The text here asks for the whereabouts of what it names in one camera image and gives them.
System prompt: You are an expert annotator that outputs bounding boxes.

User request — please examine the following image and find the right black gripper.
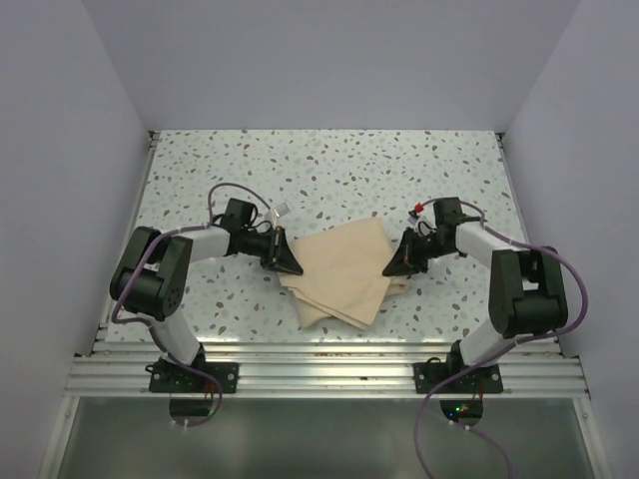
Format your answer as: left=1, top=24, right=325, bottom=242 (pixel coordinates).
left=383, top=227, right=455, bottom=276

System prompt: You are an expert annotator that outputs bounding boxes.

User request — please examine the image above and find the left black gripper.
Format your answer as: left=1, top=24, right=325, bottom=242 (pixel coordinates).
left=240, top=226, right=303, bottom=274

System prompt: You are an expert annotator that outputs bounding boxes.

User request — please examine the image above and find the beige cloth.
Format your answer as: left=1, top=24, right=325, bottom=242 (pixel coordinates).
left=279, top=218, right=410, bottom=330

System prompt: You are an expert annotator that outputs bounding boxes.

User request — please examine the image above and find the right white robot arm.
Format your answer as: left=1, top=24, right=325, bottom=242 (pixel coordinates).
left=382, top=197, right=568, bottom=392

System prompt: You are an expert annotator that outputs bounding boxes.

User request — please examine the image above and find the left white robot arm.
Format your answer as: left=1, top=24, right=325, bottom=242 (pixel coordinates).
left=109, top=199, right=304, bottom=392

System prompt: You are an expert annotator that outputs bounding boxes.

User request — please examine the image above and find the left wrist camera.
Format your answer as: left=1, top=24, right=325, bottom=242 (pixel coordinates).
left=265, top=203, right=291, bottom=228

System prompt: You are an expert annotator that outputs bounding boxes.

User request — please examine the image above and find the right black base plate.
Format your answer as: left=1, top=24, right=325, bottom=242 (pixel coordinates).
left=412, top=357, right=504, bottom=395

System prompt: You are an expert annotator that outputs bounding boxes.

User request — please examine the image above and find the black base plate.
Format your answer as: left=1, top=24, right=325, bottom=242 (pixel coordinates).
left=145, top=359, right=240, bottom=394
left=412, top=357, right=504, bottom=395

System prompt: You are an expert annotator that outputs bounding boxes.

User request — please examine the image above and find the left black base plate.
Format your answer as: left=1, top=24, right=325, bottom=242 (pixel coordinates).
left=145, top=359, right=240, bottom=394

